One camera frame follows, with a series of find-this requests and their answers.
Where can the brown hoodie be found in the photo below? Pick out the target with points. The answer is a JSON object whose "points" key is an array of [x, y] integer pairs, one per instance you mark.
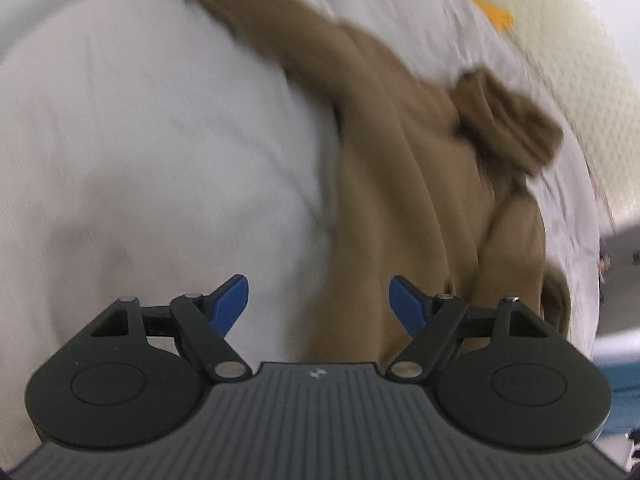
{"points": [[400, 185]]}

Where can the bed with grey sheet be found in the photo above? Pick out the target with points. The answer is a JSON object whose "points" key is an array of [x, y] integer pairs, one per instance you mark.
{"points": [[125, 135]]}

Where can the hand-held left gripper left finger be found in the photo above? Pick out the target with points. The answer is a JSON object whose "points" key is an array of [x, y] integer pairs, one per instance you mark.
{"points": [[231, 302]]}

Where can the yellow cloth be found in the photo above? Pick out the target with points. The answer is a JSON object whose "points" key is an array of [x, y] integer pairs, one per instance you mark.
{"points": [[495, 12]]}

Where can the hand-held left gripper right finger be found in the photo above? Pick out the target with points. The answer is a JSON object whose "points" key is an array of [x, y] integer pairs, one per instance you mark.
{"points": [[406, 305]]}

